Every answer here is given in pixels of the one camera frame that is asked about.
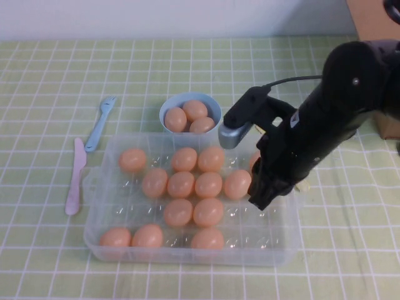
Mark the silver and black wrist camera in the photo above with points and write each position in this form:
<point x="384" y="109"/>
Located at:
<point x="232" y="137"/>

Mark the brown egg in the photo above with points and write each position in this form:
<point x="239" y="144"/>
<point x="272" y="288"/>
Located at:
<point x="237" y="184"/>
<point x="180" y="184"/>
<point x="196" y="108"/>
<point x="147" y="236"/>
<point x="178" y="212"/>
<point x="184" y="159"/>
<point x="203" y="126"/>
<point x="132" y="159"/>
<point x="155" y="182"/>
<point x="211" y="159"/>
<point x="208" y="184"/>
<point x="208" y="212"/>
<point x="253" y="161"/>
<point x="207" y="239"/>
<point x="175" y="120"/>
<point x="115" y="237"/>

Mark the clear plastic egg box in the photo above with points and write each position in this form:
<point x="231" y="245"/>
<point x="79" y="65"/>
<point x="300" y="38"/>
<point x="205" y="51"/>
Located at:
<point x="275" y="231"/>

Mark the light blue bowl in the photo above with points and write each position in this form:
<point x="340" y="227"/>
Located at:
<point x="216" y="107"/>

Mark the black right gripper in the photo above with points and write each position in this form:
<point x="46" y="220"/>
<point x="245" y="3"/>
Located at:
<point x="287" y="147"/>

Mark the light blue plastic fork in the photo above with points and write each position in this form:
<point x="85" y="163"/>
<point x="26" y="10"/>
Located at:
<point x="93" y="139"/>

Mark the brown cardboard box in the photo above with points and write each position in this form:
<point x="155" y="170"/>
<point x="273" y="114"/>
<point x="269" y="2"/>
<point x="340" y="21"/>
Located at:
<point x="365" y="18"/>

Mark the pink plastic knife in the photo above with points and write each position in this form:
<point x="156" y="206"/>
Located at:
<point x="75" y="181"/>

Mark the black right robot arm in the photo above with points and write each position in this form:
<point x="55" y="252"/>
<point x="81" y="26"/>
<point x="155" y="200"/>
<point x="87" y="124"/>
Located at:
<point x="359" y="93"/>

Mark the green checked tablecloth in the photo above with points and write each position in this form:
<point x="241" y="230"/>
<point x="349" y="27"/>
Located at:
<point x="47" y="62"/>

